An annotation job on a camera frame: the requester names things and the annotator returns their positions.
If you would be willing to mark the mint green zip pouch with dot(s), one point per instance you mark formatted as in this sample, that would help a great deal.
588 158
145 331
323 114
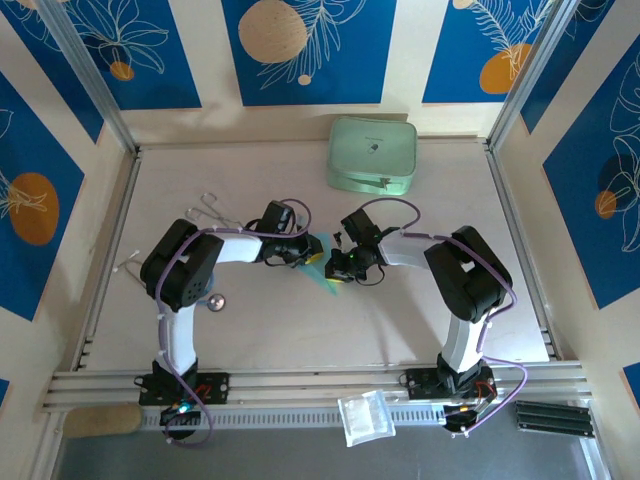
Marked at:
372 150

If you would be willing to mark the light blue paper sheet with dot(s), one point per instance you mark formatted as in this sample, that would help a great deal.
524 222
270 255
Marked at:
320 277

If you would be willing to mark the stethoscope with blue tube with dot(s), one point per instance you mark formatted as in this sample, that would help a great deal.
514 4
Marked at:
217 303

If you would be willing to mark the clear plastic bag white contents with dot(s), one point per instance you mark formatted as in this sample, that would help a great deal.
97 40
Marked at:
365 417

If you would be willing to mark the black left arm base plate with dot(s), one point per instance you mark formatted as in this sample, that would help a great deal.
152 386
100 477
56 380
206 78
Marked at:
215 387

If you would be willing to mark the black connector board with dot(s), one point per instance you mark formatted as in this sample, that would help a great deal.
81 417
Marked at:
457 421
175 419

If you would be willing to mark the aluminium frame post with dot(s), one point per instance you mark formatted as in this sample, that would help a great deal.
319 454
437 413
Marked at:
530 70
90 75

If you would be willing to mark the metal forceps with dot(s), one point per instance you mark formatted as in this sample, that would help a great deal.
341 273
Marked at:
216 209

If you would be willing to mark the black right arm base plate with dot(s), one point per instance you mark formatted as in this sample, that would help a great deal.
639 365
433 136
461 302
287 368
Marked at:
422 384

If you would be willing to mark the aluminium side rail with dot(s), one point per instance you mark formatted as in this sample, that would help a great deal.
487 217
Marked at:
505 190
122 210

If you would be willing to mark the blue floral wall panel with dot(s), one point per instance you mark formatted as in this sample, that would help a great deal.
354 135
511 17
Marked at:
450 60
165 60
575 225
40 150
350 75

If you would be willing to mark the black ribbed metal block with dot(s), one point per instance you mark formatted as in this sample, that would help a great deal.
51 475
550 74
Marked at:
555 419

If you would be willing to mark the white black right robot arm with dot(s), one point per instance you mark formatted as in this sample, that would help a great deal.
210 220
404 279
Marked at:
460 345

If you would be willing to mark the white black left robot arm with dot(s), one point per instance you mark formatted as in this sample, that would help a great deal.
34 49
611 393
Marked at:
180 340

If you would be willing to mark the long aluminium rail with bases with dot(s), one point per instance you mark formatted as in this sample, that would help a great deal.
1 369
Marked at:
320 385

